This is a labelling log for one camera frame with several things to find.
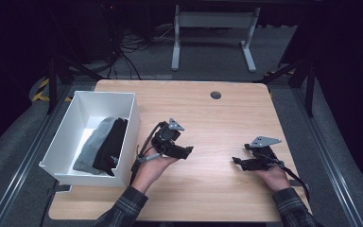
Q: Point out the grey knit mitten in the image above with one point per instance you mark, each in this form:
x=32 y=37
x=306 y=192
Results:
x=89 y=151

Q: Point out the person's left hand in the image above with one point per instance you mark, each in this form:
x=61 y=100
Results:
x=152 y=171

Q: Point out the grey round table grommet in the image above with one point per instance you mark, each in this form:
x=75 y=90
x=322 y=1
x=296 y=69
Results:
x=216 y=95

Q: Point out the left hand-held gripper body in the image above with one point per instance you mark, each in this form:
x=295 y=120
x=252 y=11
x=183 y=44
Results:
x=167 y=138

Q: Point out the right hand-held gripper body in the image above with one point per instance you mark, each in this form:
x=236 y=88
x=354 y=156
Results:
x=261 y=156

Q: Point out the black metal stand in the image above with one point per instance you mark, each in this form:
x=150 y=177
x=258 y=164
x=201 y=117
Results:
x=52 y=85
x=310 y=91

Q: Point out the white metal desk frame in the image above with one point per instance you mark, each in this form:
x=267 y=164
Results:
x=214 y=19

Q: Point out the white box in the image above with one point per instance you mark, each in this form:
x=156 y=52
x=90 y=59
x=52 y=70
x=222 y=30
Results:
x=75 y=132

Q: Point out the yellow black floor tape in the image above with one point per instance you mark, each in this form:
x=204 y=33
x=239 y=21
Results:
x=41 y=94

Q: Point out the aluminium floor rail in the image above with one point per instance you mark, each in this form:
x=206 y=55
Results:
x=22 y=164
x=331 y=164

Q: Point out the person's right hand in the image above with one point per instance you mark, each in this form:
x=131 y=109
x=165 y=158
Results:
x=275 y=179

